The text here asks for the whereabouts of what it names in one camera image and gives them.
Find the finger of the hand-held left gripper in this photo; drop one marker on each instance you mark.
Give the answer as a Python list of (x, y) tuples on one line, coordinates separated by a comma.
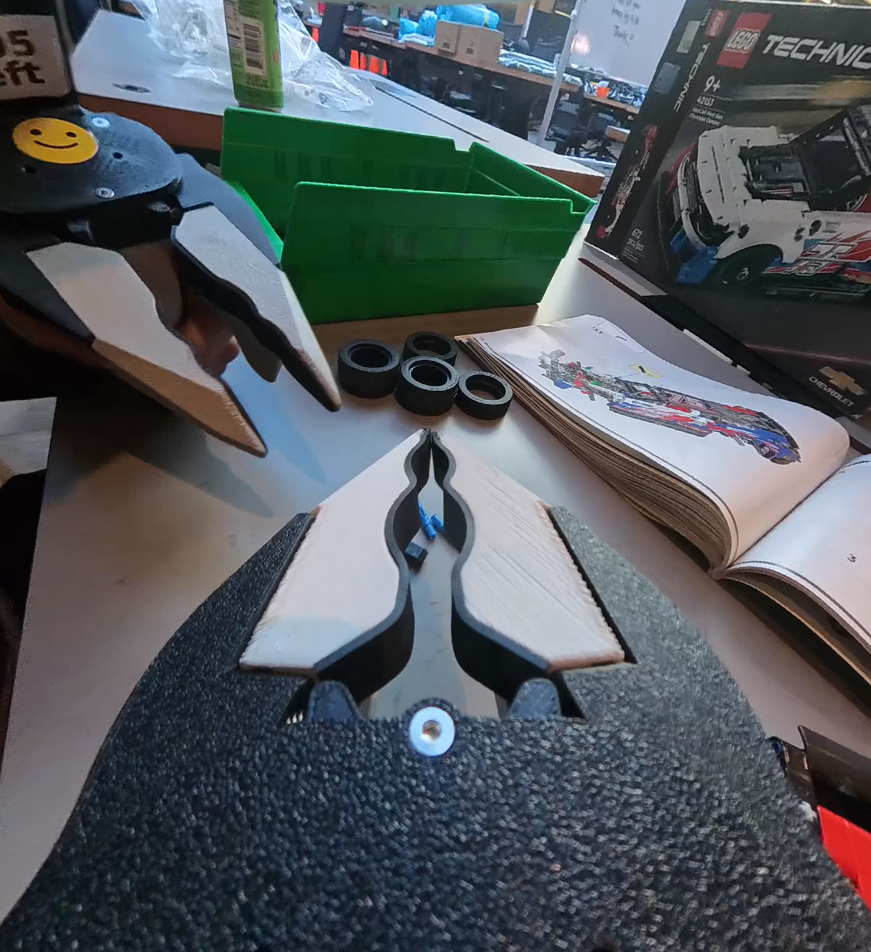
[(123, 312), (257, 282)]

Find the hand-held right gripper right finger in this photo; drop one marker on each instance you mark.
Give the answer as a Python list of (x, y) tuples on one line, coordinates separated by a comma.
[(539, 587)]

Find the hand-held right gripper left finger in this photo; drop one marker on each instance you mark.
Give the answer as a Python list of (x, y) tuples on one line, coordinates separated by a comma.
[(324, 587)]

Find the black toy beam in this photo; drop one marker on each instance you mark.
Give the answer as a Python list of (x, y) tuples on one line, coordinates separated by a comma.
[(416, 553)]

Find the green plastic bin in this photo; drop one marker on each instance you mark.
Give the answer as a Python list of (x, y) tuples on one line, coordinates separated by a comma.
[(405, 223)]

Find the toy brick race car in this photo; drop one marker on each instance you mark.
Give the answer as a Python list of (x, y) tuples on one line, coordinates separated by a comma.
[(852, 818)]

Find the grey desk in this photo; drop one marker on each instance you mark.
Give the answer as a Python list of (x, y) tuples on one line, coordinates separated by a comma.
[(145, 520)]

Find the person's left hand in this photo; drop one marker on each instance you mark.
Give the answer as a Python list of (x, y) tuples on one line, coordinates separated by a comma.
[(208, 335)]

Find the wood edged grey table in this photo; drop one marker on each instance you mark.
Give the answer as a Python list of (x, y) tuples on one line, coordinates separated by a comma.
[(145, 82)]

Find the black toy wheel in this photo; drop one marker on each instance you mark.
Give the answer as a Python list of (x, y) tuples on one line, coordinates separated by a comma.
[(424, 398), (483, 407), (435, 340), (365, 379)]

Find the open instruction booklet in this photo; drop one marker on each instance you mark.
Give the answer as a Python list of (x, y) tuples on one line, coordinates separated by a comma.
[(703, 446)]

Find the clear plastic bag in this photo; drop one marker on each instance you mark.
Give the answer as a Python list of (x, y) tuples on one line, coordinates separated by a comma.
[(324, 74)]

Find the green drink can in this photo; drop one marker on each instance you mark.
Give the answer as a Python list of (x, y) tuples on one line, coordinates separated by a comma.
[(253, 52)]

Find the cardboard box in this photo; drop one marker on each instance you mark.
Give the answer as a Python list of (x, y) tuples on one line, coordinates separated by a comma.
[(469, 41)]

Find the whiteboard on stand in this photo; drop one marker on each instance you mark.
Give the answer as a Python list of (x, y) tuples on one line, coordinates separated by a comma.
[(628, 37)]

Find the race car set box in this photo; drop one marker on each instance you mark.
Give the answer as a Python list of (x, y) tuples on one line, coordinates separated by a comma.
[(777, 186)]

